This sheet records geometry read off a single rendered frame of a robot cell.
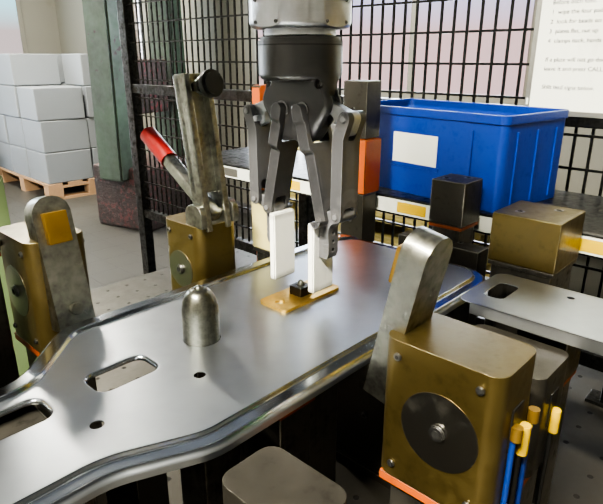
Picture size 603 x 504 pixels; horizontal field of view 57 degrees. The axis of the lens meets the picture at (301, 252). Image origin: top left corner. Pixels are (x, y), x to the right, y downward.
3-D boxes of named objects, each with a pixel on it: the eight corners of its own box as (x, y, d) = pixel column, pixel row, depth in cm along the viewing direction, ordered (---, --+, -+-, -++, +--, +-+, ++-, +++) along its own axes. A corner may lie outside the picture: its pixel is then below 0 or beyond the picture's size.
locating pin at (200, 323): (199, 367, 47) (194, 295, 45) (177, 354, 49) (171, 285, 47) (228, 353, 49) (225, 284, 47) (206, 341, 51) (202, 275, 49)
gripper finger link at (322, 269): (328, 216, 54) (334, 218, 53) (327, 283, 56) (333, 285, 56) (307, 223, 52) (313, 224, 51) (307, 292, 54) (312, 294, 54)
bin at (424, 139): (496, 214, 75) (508, 116, 71) (343, 178, 98) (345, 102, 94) (558, 196, 85) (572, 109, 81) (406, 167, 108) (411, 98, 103)
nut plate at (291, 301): (284, 314, 53) (284, 302, 53) (257, 302, 56) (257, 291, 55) (340, 288, 59) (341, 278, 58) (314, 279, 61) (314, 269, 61)
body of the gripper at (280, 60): (236, 33, 49) (240, 140, 52) (306, 30, 44) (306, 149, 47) (295, 36, 54) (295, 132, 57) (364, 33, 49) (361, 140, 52)
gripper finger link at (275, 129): (282, 105, 50) (272, 100, 51) (264, 216, 55) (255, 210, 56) (312, 103, 52) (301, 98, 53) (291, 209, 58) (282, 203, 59)
